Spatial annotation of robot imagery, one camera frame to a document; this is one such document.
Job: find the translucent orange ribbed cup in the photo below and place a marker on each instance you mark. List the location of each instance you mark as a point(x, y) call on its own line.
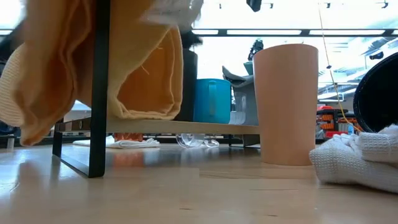
point(127, 137)

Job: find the peach plastic cup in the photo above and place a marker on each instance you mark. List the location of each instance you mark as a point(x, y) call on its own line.
point(286, 105)

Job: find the large dark mug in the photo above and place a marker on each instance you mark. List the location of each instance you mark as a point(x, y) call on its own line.
point(379, 99)

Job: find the blue mug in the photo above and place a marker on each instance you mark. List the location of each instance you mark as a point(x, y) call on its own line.
point(205, 102)

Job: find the grey cloth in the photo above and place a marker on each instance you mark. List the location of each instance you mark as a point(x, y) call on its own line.
point(236, 79)

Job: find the white folded cloth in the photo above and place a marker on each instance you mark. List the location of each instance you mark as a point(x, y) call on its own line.
point(130, 144)

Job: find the black distant machine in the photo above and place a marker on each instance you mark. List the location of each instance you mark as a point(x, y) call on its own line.
point(255, 49)

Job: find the black ceiling fixture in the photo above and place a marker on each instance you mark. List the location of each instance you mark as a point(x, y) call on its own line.
point(254, 4)

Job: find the rack with orange bins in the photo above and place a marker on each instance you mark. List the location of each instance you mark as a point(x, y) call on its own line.
point(326, 124)

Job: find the yellow waffle cloth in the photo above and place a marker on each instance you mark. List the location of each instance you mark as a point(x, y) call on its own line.
point(46, 77)

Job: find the white checked waffle cloth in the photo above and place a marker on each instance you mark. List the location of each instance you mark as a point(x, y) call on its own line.
point(351, 161)

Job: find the small black hanging device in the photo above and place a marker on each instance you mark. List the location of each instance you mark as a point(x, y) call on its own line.
point(376, 56)

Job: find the wooden shelf black frame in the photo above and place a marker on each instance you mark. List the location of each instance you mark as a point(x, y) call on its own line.
point(186, 127)

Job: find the black table frame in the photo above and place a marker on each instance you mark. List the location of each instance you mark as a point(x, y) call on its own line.
point(168, 140)

